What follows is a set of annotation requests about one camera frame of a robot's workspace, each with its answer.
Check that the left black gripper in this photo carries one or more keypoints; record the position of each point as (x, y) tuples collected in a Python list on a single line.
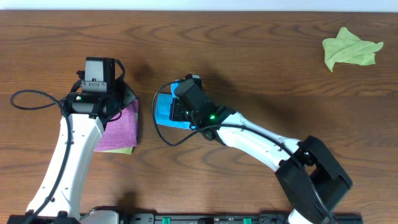
[(129, 94)]

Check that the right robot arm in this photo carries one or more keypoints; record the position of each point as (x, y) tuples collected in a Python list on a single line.
[(311, 177)]

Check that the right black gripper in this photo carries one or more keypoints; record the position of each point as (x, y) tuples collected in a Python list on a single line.
[(175, 113)]

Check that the crumpled green cloth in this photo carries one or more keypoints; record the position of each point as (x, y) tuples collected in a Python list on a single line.
[(348, 48)]

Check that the blue microfiber cloth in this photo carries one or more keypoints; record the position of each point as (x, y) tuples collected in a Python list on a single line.
[(162, 110)]

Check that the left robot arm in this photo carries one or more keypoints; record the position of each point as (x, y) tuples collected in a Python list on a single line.
[(85, 115)]

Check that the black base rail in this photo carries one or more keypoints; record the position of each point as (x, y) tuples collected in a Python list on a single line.
[(264, 218)]

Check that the folded green cloth under purple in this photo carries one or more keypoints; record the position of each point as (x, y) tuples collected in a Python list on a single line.
[(122, 151)]

